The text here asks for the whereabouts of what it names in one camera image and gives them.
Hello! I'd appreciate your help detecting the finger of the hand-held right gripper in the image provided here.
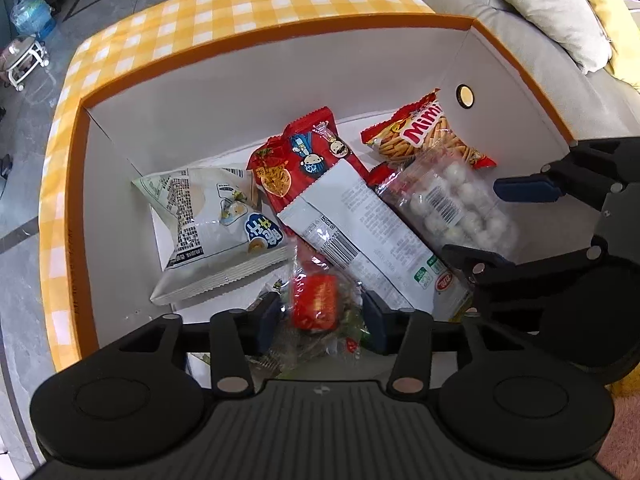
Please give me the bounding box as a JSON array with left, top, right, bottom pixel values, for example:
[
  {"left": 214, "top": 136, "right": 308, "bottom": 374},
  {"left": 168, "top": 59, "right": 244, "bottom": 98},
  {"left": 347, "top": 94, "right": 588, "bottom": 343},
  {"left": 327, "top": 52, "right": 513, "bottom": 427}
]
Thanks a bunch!
[
  {"left": 492, "top": 136, "right": 640, "bottom": 211},
  {"left": 442, "top": 242, "right": 608, "bottom": 312}
]

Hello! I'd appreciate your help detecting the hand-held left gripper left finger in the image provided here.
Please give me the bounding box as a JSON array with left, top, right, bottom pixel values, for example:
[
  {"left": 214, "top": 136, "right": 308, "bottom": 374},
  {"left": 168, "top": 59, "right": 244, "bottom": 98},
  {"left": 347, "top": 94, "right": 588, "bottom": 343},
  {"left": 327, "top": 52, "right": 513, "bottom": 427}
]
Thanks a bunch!
[{"left": 97, "top": 291, "right": 282, "bottom": 396}]

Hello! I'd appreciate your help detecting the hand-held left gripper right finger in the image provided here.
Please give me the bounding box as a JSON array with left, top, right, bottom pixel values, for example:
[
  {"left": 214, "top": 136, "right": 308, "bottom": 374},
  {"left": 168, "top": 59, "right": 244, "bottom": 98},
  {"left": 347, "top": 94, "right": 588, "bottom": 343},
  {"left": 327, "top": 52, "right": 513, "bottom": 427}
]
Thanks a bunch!
[{"left": 361, "top": 290, "right": 543, "bottom": 395}]

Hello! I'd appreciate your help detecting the clear red candy packet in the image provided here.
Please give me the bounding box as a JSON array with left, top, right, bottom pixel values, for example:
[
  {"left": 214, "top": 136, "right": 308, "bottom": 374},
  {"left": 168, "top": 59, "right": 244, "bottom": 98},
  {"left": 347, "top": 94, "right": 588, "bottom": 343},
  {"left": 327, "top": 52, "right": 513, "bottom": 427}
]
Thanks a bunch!
[{"left": 270, "top": 242, "right": 368, "bottom": 361}]

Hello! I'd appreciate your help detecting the clear white ball candy packet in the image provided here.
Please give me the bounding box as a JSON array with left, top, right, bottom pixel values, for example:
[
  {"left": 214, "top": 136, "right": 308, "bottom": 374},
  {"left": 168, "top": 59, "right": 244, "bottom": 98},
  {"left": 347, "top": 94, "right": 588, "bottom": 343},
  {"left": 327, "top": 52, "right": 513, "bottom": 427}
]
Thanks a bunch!
[{"left": 372, "top": 147, "right": 521, "bottom": 266}]

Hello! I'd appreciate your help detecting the long white snack packet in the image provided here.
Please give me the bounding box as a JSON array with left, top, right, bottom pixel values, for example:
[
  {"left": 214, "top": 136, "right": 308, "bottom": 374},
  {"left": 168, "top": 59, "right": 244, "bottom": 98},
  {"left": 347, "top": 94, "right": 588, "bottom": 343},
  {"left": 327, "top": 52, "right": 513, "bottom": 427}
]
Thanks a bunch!
[{"left": 276, "top": 160, "right": 473, "bottom": 321}]

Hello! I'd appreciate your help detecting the red stick snack bag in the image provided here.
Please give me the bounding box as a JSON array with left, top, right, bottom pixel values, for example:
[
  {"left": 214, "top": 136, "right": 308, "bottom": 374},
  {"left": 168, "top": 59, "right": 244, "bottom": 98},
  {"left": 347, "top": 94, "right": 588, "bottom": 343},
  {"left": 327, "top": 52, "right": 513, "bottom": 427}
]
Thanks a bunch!
[{"left": 360, "top": 89, "right": 498, "bottom": 171}]

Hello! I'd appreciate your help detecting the white grey chip bag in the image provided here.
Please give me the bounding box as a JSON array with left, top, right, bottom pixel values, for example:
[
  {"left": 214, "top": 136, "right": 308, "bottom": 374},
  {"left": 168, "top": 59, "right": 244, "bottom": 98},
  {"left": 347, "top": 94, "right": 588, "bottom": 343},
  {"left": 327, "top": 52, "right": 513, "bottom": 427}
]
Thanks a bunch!
[{"left": 131, "top": 165, "right": 292, "bottom": 307}]

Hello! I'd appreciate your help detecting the brown red chocolate bar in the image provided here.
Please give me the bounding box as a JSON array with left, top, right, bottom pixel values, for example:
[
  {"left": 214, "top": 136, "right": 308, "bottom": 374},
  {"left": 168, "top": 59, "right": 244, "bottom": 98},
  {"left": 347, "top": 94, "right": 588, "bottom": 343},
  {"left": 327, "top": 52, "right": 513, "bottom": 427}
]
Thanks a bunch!
[{"left": 367, "top": 162, "right": 416, "bottom": 193}]

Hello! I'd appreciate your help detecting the red cartoon snack packet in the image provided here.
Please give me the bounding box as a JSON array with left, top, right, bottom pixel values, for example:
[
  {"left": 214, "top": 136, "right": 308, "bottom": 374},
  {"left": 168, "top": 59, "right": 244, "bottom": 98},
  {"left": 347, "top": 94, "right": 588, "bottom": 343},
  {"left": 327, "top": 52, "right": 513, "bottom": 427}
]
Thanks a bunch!
[{"left": 247, "top": 106, "right": 371, "bottom": 241}]

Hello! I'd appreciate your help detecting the orange cardboard box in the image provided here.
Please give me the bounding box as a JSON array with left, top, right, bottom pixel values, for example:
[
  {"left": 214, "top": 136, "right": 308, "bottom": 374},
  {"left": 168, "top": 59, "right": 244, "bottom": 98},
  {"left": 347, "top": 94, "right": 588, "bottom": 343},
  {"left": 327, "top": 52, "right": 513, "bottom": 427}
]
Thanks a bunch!
[{"left": 47, "top": 12, "right": 581, "bottom": 373}]

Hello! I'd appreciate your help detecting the person's right forearm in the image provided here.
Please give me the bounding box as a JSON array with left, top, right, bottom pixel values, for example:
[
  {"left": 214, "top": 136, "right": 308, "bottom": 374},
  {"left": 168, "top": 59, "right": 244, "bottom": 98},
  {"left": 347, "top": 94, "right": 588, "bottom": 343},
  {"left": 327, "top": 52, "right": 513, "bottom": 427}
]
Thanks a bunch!
[{"left": 602, "top": 355, "right": 640, "bottom": 466}]

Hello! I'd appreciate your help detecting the grey sofa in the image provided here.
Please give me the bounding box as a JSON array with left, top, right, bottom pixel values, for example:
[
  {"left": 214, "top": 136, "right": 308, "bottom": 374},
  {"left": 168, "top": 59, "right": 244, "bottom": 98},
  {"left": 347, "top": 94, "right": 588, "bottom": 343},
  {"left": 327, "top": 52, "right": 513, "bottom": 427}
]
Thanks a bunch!
[{"left": 385, "top": 0, "right": 640, "bottom": 141}]

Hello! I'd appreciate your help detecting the yellow pillow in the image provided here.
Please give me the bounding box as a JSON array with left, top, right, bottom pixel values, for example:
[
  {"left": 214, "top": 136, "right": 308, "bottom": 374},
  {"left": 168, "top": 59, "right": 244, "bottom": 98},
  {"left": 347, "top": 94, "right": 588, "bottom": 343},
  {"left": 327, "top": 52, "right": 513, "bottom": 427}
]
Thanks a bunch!
[{"left": 565, "top": 0, "right": 640, "bottom": 93}]

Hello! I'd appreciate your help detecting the beige pillow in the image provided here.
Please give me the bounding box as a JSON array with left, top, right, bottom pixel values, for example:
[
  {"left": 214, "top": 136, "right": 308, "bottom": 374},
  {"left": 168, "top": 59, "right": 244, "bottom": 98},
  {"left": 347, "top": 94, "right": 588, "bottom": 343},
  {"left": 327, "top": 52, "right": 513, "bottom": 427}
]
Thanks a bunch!
[{"left": 460, "top": 0, "right": 613, "bottom": 76}]

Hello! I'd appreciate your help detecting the yellow checkered tablecloth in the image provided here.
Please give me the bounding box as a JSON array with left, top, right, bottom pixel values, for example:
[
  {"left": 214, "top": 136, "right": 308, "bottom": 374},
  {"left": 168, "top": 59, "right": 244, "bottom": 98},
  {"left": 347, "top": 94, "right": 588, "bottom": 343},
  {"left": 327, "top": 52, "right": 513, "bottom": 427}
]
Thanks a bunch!
[{"left": 39, "top": 0, "right": 436, "bottom": 371}]

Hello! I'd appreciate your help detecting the small white wheeled stool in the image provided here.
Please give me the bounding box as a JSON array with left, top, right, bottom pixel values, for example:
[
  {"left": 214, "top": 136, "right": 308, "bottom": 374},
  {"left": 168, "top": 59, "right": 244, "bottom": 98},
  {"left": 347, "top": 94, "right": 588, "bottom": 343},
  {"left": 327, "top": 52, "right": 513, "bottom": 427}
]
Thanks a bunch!
[{"left": 0, "top": 35, "right": 50, "bottom": 92}]

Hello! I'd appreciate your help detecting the blue water bottle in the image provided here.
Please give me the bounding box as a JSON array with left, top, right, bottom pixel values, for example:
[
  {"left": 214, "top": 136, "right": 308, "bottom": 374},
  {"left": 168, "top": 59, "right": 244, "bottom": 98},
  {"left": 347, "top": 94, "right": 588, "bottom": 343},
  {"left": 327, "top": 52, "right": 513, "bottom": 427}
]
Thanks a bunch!
[{"left": 9, "top": 0, "right": 57, "bottom": 41}]

